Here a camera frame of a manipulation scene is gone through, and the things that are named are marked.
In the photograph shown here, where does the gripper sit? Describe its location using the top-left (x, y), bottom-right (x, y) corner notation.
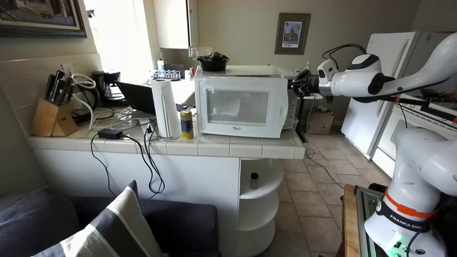
top-left (288, 69), bottom-right (320, 99)

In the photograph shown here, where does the white microwave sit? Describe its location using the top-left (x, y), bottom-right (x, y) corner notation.
top-left (194, 65), bottom-right (299, 139)

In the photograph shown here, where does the white microwave door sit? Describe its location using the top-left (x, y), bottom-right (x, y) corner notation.
top-left (195, 76), bottom-right (289, 139)

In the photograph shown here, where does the brown cardboard box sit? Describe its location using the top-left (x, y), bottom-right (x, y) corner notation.
top-left (307, 107), bottom-right (335, 136)

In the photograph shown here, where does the small framed picture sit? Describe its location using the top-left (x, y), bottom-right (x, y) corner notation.
top-left (274, 13), bottom-right (311, 55)

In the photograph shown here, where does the white refrigerator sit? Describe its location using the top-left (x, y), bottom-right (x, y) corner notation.
top-left (341, 31), bottom-right (457, 160)

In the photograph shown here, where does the black bowl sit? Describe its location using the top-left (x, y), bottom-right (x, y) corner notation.
top-left (196, 52), bottom-right (230, 72)

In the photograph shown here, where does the white stove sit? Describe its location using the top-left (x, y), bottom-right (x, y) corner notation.
top-left (371, 92), bottom-right (457, 179)

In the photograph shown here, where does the yellow drink can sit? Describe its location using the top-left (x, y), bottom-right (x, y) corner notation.
top-left (180, 109), bottom-right (195, 140)

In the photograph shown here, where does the white corner shelf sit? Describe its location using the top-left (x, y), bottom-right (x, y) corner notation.
top-left (237, 158), bottom-right (285, 257)

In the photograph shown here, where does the grey dish rack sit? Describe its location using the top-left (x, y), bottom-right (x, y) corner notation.
top-left (153, 69), bottom-right (182, 81)

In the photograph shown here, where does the paper towel roll on holder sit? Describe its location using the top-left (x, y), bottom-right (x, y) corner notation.
top-left (151, 78), bottom-right (182, 139)

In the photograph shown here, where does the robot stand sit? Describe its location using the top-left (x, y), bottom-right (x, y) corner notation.
top-left (342, 183), bottom-right (393, 257)

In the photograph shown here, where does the black laptop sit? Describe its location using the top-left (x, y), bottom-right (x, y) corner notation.
top-left (116, 81), bottom-right (194, 115)

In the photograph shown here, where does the dark blue sofa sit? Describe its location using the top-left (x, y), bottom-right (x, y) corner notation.
top-left (0, 186), bottom-right (220, 257)

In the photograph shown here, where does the window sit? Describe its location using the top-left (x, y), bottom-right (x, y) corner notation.
top-left (84, 0), bottom-right (152, 85)

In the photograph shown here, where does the black coffee maker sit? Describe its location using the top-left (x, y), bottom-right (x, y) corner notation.
top-left (91, 71), bottom-right (126, 108)

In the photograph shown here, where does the black power brick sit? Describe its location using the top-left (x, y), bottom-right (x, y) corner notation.
top-left (97, 128), bottom-right (124, 140)

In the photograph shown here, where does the striped pillow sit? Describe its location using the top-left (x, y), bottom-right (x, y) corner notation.
top-left (30, 180), bottom-right (169, 257)

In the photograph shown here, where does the wooden knife block with knives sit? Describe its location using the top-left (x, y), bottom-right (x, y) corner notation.
top-left (32, 70), bottom-right (79, 137)

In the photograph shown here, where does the large dark framed picture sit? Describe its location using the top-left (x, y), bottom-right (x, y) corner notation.
top-left (0, 0), bottom-right (87, 38)

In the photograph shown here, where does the grey cable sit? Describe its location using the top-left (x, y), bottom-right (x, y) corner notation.
top-left (305, 95), bottom-right (344, 188)

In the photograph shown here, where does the white wall cabinet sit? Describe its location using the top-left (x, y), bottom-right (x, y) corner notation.
top-left (154, 0), bottom-right (199, 50)

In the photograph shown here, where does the black cable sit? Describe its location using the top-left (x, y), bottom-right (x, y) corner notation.
top-left (90, 123), bottom-right (166, 199)

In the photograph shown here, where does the coil of white cable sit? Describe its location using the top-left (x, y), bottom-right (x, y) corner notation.
top-left (71, 74), bottom-right (157, 131)

